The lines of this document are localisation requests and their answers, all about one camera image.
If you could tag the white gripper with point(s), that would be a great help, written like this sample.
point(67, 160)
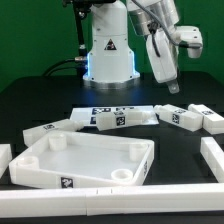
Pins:
point(163, 55)

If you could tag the white front fence rail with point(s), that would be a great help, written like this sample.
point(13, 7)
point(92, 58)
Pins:
point(112, 200)

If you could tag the white left fence block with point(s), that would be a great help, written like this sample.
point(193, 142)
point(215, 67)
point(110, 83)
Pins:
point(5, 157)

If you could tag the white fence block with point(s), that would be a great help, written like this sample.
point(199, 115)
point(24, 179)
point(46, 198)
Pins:
point(5, 157)
point(214, 157)

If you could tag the white right fence block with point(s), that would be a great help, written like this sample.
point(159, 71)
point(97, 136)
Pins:
point(214, 157)

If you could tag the white marker sheet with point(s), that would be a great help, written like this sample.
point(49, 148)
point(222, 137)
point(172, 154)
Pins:
point(87, 114)

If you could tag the white desk top tray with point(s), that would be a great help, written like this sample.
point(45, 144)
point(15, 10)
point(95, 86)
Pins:
point(63, 159)

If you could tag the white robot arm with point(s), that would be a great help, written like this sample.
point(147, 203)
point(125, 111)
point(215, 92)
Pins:
point(111, 62)

